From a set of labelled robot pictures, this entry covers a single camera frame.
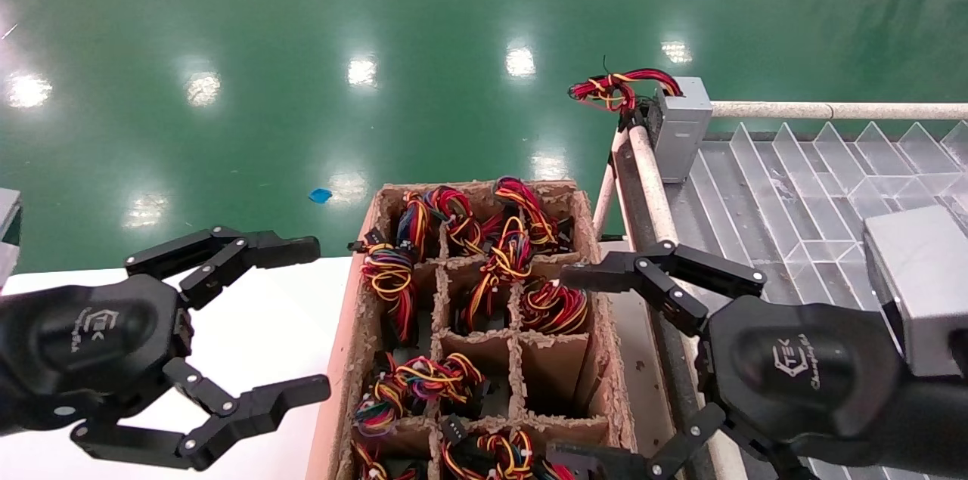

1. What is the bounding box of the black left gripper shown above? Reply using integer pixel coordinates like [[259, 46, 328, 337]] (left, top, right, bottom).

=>
[[0, 226, 333, 472]]

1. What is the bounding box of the grey metal panel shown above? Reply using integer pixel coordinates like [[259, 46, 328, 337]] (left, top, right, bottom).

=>
[[0, 189, 22, 289]]

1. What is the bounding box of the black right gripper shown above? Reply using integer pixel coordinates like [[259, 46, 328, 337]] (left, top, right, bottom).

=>
[[544, 240, 968, 480]]

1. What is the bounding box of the clear acrylic divider tray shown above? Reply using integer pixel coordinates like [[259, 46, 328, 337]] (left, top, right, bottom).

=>
[[673, 119, 968, 480]]

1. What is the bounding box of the grey power supply with wires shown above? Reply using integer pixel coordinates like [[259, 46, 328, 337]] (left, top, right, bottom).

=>
[[569, 68, 715, 185]]

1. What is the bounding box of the brown cardboard divider box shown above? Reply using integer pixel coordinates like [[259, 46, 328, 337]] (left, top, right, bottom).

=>
[[306, 179, 644, 480]]

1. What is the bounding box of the multicoloured wire harness bundle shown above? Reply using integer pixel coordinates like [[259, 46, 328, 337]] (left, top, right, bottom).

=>
[[493, 177, 564, 250], [348, 229, 418, 345], [393, 353, 486, 401], [441, 416, 545, 480], [520, 276, 590, 335], [395, 190, 441, 260], [354, 374, 413, 437], [352, 441, 390, 480], [461, 217, 551, 331], [427, 187, 485, 255]]

